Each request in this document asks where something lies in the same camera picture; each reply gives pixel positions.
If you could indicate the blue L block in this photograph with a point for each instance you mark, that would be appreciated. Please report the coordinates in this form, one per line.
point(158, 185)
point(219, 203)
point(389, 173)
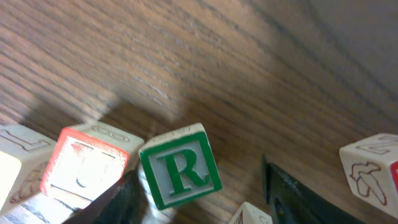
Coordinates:
point(370, 167)

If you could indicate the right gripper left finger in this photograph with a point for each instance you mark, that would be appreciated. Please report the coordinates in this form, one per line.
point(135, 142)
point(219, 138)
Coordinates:
point(117, 205)

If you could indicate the yellow block beside B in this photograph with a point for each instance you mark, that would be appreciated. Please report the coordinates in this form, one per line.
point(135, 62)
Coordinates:
point(249, 214)

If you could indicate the red U block centre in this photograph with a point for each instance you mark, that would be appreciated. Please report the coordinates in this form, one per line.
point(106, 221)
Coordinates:
point(87, 160)

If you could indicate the green B block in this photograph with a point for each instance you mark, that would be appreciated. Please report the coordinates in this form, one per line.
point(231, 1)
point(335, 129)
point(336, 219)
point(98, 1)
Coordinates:
point(43, 209)

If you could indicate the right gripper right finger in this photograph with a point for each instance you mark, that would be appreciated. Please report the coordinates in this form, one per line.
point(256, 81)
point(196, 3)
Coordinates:
point(292, 202)

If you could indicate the green R block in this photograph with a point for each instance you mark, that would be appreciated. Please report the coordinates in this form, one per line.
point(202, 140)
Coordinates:
point(180, 166)

